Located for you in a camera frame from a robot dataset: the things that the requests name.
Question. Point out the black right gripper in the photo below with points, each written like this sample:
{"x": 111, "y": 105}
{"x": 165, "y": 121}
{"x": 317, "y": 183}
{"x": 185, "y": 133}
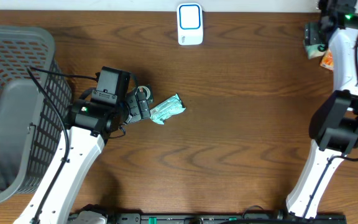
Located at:
{"x": 312, "y": 32}

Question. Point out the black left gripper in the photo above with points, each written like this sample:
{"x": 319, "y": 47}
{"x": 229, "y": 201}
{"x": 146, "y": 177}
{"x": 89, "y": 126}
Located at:
{"x": 138, "y": 102}

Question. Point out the green tissue pack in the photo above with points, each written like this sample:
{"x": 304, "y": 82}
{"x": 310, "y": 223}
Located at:
{"x": 313, "y": 51}

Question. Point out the dark green round-label box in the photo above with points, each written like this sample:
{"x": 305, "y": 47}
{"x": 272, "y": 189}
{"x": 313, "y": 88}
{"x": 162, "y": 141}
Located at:
{"x": 147, "y": 90}

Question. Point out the teal wrapper packet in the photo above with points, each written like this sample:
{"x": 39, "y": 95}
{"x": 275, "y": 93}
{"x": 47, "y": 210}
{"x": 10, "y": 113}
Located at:
{"x": 166, "y": 109}

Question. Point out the orange snack packet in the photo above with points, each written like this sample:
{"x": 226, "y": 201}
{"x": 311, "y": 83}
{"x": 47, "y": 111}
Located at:
{"x": 327, "y": 61}

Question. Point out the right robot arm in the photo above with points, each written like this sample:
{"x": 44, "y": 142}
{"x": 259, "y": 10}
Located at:
{"x": 334, "y": 127}

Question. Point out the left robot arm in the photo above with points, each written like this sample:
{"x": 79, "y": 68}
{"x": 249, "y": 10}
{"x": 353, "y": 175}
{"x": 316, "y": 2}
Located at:
{"x": 89, "y": 126}

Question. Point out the white barcode scanner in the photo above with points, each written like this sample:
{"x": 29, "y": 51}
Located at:
{"x": 190, "y": 23}

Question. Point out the grey plastic shopping basket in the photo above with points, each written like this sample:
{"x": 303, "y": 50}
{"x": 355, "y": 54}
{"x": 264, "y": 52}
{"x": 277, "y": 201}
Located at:
{"x": 32, "y": 96}

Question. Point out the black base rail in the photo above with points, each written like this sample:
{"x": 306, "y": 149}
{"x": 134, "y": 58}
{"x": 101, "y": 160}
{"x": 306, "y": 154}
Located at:
{"x": 136, "y": 218}

